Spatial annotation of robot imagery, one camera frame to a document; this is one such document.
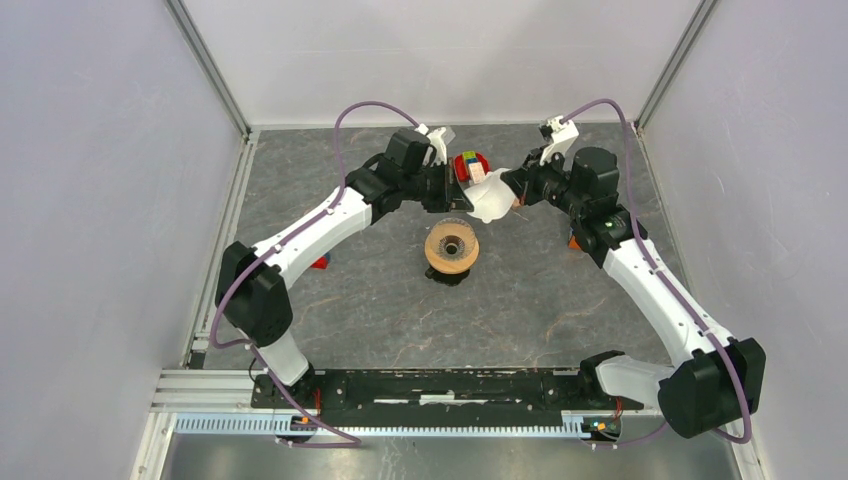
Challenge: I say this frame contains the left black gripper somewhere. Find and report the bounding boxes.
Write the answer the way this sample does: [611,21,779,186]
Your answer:
[401,158,474,214]

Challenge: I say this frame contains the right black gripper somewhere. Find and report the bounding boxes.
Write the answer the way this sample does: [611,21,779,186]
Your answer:
[502,145,587,219]

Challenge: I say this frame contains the white paper coffee filter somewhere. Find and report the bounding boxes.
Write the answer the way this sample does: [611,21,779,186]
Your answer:
[464,168,517,224]

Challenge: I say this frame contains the clear glass dripper cone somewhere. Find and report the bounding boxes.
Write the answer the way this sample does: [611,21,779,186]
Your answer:
[431,218,478,260]

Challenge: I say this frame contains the round wooden dripper holder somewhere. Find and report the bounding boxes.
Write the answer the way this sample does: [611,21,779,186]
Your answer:
[424,218,480,275]

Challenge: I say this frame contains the black coffee server base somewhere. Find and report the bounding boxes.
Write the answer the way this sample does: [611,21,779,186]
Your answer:
[425,266,471,287]

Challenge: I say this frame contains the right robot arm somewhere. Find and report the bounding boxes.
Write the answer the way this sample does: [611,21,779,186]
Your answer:
[499,147,766,444]

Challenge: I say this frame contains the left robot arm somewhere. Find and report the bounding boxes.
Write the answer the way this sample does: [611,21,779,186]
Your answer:
[213,126,473,408]

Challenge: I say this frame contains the orange coffee filter box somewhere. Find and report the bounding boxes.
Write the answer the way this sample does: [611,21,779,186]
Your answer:
[568,234,582,251]

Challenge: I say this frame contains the red and blue block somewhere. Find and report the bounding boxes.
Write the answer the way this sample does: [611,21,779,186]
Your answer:
[311,253,331,270]

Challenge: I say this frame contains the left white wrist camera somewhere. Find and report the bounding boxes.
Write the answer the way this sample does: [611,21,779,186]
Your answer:
[415,123,456,166]

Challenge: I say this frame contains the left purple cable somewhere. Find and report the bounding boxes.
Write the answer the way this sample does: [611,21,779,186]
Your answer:
[209,100,425,450]

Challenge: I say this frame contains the purple cable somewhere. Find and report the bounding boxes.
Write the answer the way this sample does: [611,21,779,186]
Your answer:
[209,100,425,450]
[559,97,753,450]

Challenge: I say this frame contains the white toothed cable rail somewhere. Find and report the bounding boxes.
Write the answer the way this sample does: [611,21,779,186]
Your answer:
[173,413,619,441]

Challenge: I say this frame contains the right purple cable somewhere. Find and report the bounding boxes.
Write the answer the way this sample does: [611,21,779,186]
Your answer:
[559,97,753,450]

